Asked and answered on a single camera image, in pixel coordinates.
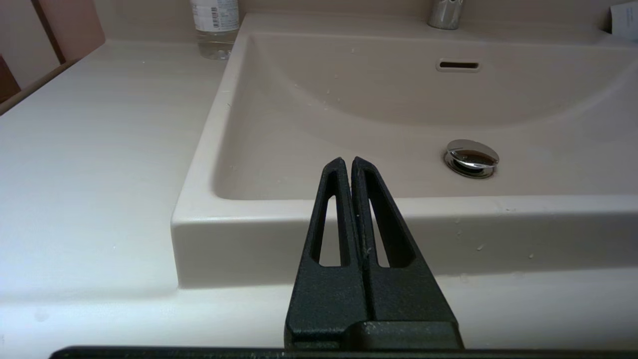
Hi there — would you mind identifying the clear bottle without cap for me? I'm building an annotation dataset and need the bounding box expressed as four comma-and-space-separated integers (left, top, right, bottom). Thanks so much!
190, 0, 240, 60

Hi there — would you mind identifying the paper packet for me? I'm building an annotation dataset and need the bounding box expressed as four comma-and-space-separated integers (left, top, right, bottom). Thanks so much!
611, 0, 638, 43

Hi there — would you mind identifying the chrome drain stopper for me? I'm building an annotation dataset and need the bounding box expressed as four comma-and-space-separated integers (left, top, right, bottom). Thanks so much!
444, 139, 500, 179

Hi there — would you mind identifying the chrome faucet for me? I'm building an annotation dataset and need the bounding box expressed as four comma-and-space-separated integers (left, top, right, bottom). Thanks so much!
428, 0, 464, 30

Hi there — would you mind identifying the beige sink basin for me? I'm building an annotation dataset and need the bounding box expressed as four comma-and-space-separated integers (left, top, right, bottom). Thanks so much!
171, 12, 638, 290

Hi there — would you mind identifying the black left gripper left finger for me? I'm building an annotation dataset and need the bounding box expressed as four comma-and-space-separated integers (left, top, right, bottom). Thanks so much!
284, 157, 373, 349

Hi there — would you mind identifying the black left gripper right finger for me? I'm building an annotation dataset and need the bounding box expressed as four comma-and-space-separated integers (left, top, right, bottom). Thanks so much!
351, 156, 458, 324

